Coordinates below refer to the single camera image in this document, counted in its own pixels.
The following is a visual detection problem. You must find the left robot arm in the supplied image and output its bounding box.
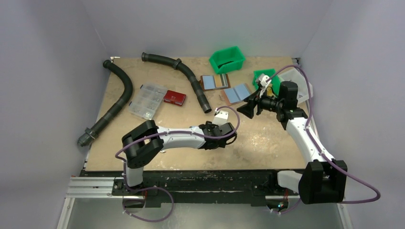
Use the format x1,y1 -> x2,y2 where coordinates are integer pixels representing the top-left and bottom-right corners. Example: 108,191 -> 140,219
121,120 -> 237,187

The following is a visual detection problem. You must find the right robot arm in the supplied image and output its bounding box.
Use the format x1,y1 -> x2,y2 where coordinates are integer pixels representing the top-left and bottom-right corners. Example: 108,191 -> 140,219
237,81 -> 347,204

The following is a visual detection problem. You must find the pink open card holder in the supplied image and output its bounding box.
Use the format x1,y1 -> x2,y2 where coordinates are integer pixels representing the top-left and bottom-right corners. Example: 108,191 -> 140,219
221,83 -> 252,106

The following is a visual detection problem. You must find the brown open card holder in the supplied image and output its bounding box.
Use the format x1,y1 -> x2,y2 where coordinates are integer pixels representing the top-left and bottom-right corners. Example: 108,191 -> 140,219
200,73 -> 231,91

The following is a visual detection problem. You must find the red card case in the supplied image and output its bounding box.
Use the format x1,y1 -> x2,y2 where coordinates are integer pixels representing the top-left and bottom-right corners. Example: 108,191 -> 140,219
163,90 -> 186,106

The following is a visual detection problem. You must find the green bin right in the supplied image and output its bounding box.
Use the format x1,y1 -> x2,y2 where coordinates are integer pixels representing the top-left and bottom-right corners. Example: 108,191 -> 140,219
252,69 -> 281,97

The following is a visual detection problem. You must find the green bin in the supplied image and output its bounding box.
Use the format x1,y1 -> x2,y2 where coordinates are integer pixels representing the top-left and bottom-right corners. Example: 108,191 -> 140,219
252,69 -> 281,97
209,46 -> 245,74

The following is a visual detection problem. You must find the white translucent bin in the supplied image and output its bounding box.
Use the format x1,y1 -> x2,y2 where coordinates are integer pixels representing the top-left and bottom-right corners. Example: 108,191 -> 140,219
278,68 -> 309,104

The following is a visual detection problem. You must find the green bin rear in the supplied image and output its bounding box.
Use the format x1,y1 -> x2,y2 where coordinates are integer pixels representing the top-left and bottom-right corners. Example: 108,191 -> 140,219
209,46 -> 245,74

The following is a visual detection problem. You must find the clear plastic screw box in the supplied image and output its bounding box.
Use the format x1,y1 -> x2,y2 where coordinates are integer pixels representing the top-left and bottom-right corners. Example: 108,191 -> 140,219
129,83 -> 168,120

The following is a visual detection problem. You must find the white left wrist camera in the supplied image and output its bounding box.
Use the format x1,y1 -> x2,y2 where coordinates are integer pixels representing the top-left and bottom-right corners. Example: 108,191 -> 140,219
212,110 -> 229,126

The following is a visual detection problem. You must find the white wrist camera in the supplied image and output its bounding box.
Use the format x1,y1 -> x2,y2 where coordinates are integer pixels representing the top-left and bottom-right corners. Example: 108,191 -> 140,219
212,110 -> 229,126
256,73 -> 272,98

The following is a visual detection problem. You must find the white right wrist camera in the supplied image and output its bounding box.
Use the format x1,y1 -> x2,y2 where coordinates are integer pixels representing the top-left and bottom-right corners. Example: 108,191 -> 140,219
256,73 -> 272,98

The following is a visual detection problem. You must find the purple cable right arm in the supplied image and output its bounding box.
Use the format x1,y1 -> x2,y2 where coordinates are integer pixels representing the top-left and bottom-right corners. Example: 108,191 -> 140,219
266,64 -> 381,216

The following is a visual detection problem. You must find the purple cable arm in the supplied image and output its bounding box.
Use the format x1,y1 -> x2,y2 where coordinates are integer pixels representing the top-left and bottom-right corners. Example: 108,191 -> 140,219
266,64 -> 381,216
115,106 -> 240,222

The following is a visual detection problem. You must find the black table front rail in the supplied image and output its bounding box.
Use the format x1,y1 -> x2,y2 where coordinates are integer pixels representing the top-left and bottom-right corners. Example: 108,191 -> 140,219
80,169 -> 299,208

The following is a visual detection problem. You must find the black corrugated hose centre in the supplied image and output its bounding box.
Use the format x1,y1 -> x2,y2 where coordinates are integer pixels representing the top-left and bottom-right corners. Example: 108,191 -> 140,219
141,52 -> 213,114

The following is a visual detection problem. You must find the black corrugated hose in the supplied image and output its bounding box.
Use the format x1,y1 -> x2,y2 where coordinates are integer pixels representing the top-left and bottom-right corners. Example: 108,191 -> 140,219
77,59 -> 134,148
141,52 -> 213,114

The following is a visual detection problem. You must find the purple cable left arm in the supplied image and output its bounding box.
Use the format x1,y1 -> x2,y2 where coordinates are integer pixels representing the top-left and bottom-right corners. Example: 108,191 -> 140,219
115,106 -> 240,222

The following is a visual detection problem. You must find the black corrugated hose left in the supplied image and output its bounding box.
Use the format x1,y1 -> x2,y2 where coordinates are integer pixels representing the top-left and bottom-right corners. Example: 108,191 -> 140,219
77,59 -> 134,148

